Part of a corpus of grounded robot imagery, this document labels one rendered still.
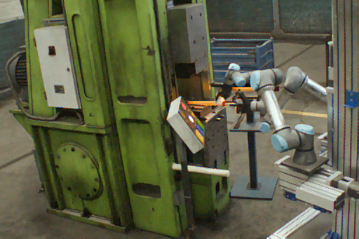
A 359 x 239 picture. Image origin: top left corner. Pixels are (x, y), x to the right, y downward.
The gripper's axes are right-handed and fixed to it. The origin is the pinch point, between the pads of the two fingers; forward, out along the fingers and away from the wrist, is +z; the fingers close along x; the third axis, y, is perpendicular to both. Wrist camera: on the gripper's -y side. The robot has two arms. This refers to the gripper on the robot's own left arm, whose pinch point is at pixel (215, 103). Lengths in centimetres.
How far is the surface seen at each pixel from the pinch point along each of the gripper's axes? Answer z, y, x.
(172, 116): -18, -3, -74
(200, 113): 7.8, -4.4, -11.2
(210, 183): 57, 27, -15
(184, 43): -38, -35, -17
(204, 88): 8.0, -20.3, 25.8
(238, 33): 220, -218, 792
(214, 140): 26.8, 12.9, -3.8
